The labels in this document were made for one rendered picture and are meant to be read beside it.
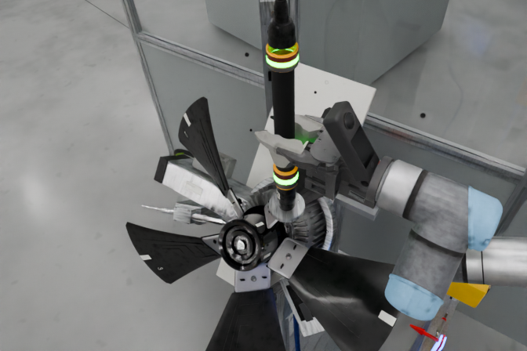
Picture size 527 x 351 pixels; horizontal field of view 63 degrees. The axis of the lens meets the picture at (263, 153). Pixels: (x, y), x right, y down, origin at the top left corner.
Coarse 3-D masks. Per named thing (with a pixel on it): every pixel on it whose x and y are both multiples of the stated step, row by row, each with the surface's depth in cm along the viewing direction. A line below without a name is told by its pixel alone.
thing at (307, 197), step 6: (330, 108) 98; (324, 114) 99; (300, 168) 98; (300, 174) 96; (300, 180) 95; (300, 186) 94; (312, 186) 91; (300, 192) 93; (306, 192) 92; (312, 192) 91; (324, 192) 89; (306, 198) 91; (312, 198) 90
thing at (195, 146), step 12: (192, 108) 104; (204, 108) 100; (192, 120) 105; (204, 120) 101; (180, 132) 114; (192, 132) 108; (204, 132) 102; (192, 144) 111; (204, 144) 103; (204, 156) 106; (216, 156) 100; (216, 168) 102; (216, 180) 106
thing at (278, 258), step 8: (288, 240) 101; (280, 248) 100; (288, 248) 100; (296, 248) 100; (304, 248) 100; (272, 256) 99; (280, 256) 99; (296, 256) 98; (272, 264) 97; (280, 264) 97; (288, 264) 97; (296, 264) 97; (280, 272) 96; (288, 272) 96
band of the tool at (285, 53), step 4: (296, 44) 58; (268, 48) 59; (272, 48) 60; (292, 48) 59; (296, 48) 57; (268, 52) 57; (272, 52) 60; (276, 52) 60; (280, 52) 61; (284, 52) 61; (288, 52) 60; (292, 52) 56; (276, 56) 56; (280, 56) 56; (284, 56) 56; (288, 56) 56; (292, 60) 57; (280, 72) 58
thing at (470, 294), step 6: (450, 288) 108; (456, 288) 107; (462, 288) 105; (468, 288) 104; (474, 288) 103; (480, 288) 102; (486, 288) 102; (450, 294) 110; (456, 294) 108; (462, 294) 107; (468, 294) 105; (474, 294) 104; (480, 294) 103; (462, 300) 109; (468, 300) 107; (474, 300) 106; (480, 300) 105; (474, 306) 107
